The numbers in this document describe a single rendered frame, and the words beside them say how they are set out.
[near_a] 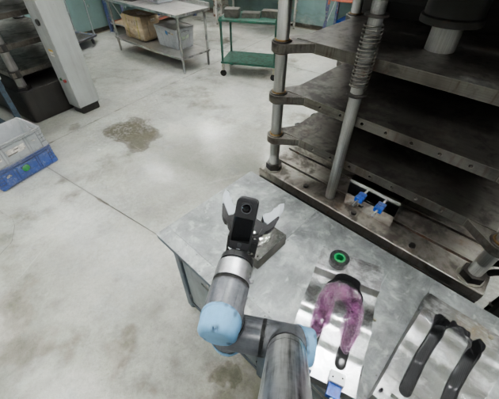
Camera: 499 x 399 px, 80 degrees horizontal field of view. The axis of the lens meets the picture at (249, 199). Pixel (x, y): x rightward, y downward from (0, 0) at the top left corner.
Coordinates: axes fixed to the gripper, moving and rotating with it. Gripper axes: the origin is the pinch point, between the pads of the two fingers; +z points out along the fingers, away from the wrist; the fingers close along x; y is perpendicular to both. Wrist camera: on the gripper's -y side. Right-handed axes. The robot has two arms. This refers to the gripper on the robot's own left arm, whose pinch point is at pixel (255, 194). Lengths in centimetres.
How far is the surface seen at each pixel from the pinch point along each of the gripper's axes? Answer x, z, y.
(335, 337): 39, -7, 54
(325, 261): 34, 23, 51
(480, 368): 82, -9, 43
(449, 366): 74, -10, 46
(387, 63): 38, 78, -13
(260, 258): 7, 22, 58
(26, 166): -238, 135, 167
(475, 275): 100, 34, 49
